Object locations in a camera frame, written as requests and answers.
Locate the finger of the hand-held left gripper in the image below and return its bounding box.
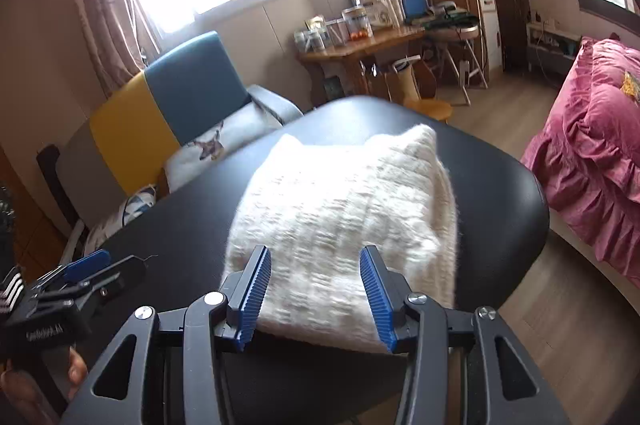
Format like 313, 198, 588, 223
37, 255, 149, 308
62, 250, 112, 282

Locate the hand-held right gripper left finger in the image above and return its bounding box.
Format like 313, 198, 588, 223
60, 245, 273, 425

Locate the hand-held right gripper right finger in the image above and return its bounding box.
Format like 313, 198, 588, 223
359, 245, 571, 425

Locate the white knit sweater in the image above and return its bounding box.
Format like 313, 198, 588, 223
225, 124, 461, 354

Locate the person's left hand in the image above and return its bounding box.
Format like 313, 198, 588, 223
0, 345, 90, 425

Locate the geometric print pillow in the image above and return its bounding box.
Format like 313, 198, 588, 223
82, 184, 158, 256

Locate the black leather padded table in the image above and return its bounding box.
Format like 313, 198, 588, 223
82, 95, 551, 425

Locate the deer print pillow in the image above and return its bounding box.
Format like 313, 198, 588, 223
165, 112, 281, 196

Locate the round wooden stool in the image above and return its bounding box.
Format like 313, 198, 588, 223
405, 98, 453, 124

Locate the grey yellow blue sofa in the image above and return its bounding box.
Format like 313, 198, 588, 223
37, 30, 303, 256

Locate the brown paper bag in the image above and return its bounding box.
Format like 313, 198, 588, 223
384, 64, 420, 102

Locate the wooden desk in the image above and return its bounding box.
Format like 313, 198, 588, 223
295, 22, 426, 106

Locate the row of clear jars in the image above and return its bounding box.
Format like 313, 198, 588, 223
294, 6, 396, 53

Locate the pink ruffled bedding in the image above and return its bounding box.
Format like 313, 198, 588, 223
520, 36, 640, 276

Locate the blue round object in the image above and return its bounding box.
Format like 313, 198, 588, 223
399, 0, 488, 106

